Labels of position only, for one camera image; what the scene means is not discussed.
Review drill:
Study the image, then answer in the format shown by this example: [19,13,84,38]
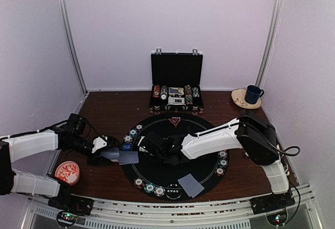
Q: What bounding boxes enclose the aluminium frame post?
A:
[255,0,284,88]
[58,0,88,95]

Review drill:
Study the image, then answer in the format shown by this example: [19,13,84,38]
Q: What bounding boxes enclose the round black poker mat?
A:
[122,113,223,201]

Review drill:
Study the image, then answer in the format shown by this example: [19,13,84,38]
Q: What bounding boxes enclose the blue card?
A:
[184,180,205,198]
[118,151,139,165]
[177,174,197,188]

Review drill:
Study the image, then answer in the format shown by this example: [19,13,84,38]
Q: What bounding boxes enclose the multicolour chip row in case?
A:
[184,85,193,105]

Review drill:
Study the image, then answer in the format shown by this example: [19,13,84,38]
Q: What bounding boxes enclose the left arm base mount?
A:
[48,196,94,228]

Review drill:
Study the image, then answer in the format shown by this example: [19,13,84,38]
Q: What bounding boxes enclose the blue small blind button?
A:
[121,143,132,152]

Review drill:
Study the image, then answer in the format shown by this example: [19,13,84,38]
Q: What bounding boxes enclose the purple green chip row in case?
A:
[192,87,199,98]

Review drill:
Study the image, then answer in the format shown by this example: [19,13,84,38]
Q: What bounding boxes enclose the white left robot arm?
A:
[1,113,120,210]

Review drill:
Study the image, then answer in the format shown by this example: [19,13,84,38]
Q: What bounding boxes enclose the clear round dealer button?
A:
[165,183,182,200]

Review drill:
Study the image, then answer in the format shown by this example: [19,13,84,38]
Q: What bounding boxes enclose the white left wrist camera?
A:
[92,136,107,154]

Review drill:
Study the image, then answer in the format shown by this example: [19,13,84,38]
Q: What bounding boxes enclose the green chips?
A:
[219,159,228,168]
[143,184,157,193]
[129,129,138,138]

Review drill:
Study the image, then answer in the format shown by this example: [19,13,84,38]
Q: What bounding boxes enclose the left aluminium frame post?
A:
[58,0,88,95]

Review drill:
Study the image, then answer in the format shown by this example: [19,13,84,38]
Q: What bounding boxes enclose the red white round coaster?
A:
[54,161,80,186]

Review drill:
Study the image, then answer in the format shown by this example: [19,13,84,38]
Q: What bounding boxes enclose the black poker chip case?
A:
[149,48,204,112]

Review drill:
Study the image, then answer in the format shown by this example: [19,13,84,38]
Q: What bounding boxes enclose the red chip row in case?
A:
[153,85,161,98]

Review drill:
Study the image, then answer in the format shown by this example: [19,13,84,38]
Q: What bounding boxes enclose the dark blue mug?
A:
[244,85,264,104]

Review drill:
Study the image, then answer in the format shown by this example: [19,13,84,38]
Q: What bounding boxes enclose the right aluminium frame post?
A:
[255,0,284,88]

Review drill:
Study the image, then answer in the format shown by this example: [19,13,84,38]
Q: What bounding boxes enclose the red triangle all-in marker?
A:
[168,117,181,127]

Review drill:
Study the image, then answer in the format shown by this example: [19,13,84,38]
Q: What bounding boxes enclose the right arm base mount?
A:
[250,193,296,227]

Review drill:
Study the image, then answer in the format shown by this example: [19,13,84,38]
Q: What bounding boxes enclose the beige ceramic plate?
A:
[231,89,262,109]

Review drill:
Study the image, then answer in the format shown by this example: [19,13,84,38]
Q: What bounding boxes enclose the white blue chips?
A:
[124,135,133,143]
[154,187,165,197]
[218,151,228,159]

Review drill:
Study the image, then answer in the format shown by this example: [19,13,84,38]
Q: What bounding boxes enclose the front aluminium rail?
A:
[19,183,320,229]

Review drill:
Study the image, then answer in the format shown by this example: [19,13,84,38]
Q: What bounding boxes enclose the white card box in case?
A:
[168,96,185,105]

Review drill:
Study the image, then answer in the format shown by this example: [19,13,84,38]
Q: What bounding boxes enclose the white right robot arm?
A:
[138,109,289,209]

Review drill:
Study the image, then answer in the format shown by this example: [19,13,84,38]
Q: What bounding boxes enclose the blue playing card deck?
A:
[100,147,120,162]

